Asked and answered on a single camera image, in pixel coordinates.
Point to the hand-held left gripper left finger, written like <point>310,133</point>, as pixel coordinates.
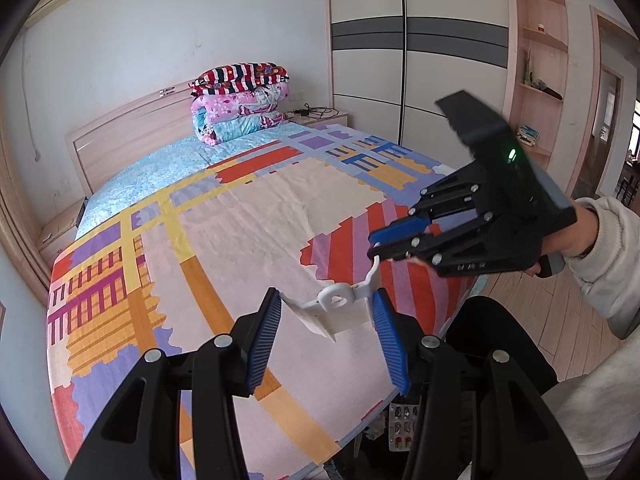
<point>262,340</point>

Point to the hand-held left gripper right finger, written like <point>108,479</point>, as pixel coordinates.
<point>392,345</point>

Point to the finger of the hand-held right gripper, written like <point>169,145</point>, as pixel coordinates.
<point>400,232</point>
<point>450,255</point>

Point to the white plastic hook bracket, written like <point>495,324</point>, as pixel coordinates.
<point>345,312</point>

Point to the pill blister pack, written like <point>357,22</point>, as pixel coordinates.
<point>402,425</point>

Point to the person's right forearm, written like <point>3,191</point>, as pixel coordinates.
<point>615,260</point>

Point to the person's right hand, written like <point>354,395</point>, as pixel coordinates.
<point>575,237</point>

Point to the stack of books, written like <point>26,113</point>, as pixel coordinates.
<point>528,136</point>

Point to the dark shelf ornaments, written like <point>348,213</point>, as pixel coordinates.
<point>542,87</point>

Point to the colourful patterned bed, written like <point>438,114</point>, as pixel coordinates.
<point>225,240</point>

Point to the dark wooden chair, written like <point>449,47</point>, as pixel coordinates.
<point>629,182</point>

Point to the small wooden nightstand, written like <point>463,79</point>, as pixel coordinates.
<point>330,120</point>

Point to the wooden corner shelf unit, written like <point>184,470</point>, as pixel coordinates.
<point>540,40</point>

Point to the white sliding door wardrobe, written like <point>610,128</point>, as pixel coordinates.
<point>370,60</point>

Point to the blue cartoon folded quilt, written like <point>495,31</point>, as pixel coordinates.
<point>230,130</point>

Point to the light blue bed sheet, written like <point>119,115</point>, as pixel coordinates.
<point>150,170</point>

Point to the pink cartoon folded quilt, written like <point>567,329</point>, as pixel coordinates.
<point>240,102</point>

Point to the person's light grey sweater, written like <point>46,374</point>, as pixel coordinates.
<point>590,410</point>

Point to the striped folded quilt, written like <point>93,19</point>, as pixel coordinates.
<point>240,75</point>

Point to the wooden nightstand with drawer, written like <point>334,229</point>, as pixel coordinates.
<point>57,235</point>

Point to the wooden bed headboard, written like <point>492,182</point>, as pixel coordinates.
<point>125,130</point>

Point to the wooden door frame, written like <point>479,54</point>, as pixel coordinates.
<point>595,60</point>

